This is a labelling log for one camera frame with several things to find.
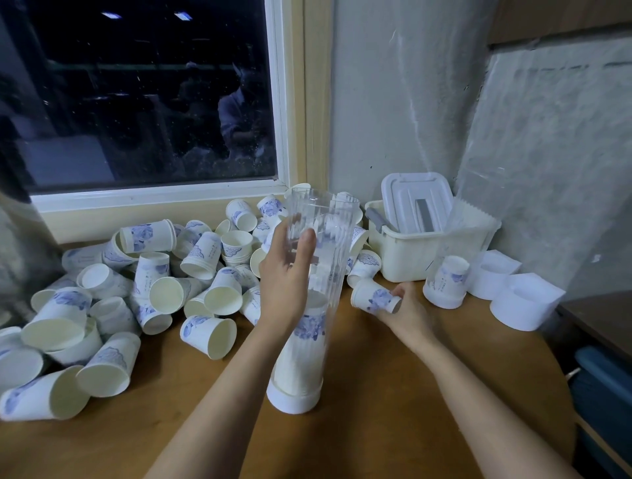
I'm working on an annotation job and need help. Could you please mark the person's left hand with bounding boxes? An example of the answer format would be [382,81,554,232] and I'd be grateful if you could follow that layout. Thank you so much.
[259,222,319,339]

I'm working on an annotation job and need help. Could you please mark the person's right hand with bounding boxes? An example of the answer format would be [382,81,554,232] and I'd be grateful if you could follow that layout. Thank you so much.
[375,281,440,353]

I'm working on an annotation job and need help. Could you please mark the single blue-printed paper cup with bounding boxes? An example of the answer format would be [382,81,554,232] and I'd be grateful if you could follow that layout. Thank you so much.
[348,276,403,317]

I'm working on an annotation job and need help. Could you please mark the nested stack of paper cups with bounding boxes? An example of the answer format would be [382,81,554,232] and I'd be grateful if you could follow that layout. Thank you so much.
[273,291,329,398]
[423,255,472,310]

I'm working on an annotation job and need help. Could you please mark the clear cup dispenser tube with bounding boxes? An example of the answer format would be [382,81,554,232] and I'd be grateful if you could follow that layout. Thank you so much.
[267,190,361,416]

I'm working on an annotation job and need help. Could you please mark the pile of paper cups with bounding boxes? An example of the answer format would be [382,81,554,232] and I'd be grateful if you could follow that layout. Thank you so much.
[0,182,386,424]

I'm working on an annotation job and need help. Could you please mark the person's left forearm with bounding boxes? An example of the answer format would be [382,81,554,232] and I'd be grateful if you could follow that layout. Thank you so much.
[148,326,292,479]

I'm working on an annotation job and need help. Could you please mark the person's right forearm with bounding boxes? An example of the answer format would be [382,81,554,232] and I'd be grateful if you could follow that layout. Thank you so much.
[415,336,584,479]

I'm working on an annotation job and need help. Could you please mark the translucent plastic box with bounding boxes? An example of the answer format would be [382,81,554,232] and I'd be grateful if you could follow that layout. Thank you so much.
[363,197,503,282]

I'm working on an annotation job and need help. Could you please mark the white plastic lid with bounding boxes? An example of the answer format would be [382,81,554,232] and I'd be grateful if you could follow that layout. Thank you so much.
[380,172,456,235]

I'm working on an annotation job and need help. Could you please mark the dark wooden side counter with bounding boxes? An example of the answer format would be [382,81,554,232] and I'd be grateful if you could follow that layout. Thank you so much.
[558,291,632,376]

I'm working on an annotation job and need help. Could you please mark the blue bin with tan rim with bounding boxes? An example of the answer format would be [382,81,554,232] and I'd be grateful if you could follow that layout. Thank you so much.
[571,345,632,475]

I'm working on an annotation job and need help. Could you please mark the clear plastic bag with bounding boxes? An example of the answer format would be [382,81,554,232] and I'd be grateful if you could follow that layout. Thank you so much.
[459,39,632,292]

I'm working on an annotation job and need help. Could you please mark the white framed window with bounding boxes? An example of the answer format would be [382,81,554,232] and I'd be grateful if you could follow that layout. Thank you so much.
[0,0,335,243]

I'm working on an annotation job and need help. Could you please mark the brown wooden wall cabinet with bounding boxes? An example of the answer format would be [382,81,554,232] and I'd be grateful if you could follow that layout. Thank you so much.
[488,0,632,45]

